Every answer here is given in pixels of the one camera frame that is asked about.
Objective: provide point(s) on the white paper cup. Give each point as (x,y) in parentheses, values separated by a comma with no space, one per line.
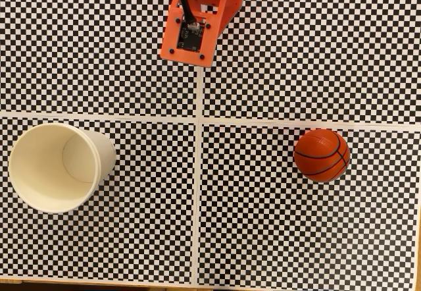
(49,172)

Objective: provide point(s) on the orange toy basketball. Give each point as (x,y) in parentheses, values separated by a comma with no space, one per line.
(320,159)

